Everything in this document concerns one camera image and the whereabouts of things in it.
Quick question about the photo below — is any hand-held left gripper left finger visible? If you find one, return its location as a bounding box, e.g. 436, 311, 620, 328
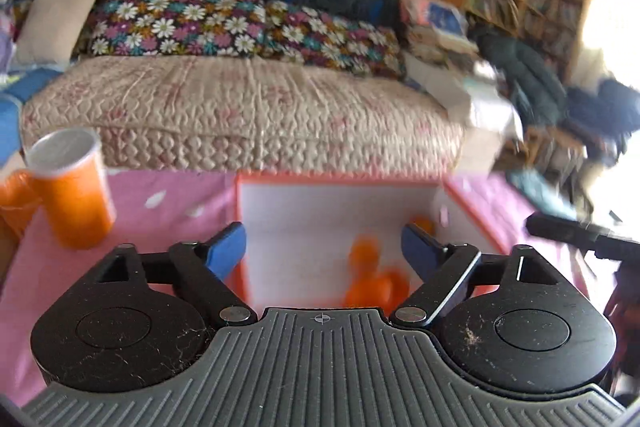
94, 222, 258, 327

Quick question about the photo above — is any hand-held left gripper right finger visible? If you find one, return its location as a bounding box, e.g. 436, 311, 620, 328
389, 223, 561, 327

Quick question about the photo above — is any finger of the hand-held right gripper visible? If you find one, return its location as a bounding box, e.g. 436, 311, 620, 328
525, 212, 640, 260

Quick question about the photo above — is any orange storage box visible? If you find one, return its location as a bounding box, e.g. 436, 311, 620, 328
234, 172, 513, 309

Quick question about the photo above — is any teal cloth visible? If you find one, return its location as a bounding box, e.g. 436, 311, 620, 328
506, 168, 577, 219

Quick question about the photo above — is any pink tablecloth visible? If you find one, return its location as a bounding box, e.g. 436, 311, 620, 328
0, 169, 617, 408

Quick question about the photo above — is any dark blue clothing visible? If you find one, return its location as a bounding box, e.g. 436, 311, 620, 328
564, 77, 640, 148

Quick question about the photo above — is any beige quilted sofa cover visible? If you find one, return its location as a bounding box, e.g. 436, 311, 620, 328
20, 56, 472, 176

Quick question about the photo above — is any orange canister with white lid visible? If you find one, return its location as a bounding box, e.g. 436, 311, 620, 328
24, 128, 117, 250

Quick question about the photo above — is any dark green jacket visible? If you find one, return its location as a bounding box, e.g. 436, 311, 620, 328
474, 26, 569, 128

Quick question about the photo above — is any pile of white papers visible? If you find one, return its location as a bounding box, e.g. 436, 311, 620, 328
404, 51, 524, 144

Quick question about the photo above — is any stack of books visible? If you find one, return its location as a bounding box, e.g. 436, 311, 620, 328
400, 0, 482, 64

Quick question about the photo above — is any floral daisy cushion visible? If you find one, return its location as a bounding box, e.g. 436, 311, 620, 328
87, 0, 268, 58
262, 1, 409, 81

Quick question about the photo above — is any blue striped blanket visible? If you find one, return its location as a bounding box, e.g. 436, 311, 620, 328
0, 66, 63, 160

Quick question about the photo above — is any beige pillow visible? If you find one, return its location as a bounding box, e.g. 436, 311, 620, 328
17, 0, 104, 66

